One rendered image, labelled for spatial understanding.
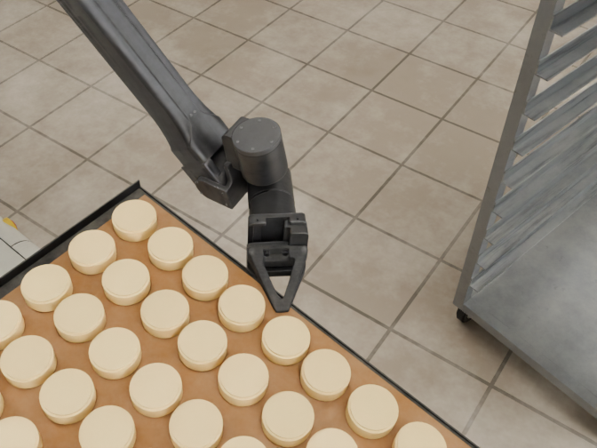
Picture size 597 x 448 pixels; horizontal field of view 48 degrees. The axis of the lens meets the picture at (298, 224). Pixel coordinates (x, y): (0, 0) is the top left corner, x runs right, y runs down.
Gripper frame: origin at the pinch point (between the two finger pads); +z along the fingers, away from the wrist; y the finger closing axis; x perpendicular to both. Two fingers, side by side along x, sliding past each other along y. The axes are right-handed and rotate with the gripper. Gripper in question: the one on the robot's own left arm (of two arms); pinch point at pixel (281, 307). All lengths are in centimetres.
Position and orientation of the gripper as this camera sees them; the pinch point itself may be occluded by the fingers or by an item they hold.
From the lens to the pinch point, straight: 74.5
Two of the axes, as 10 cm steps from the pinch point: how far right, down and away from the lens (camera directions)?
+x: -9.9, 0.3, -1.1
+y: -0.7, 6.3, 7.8
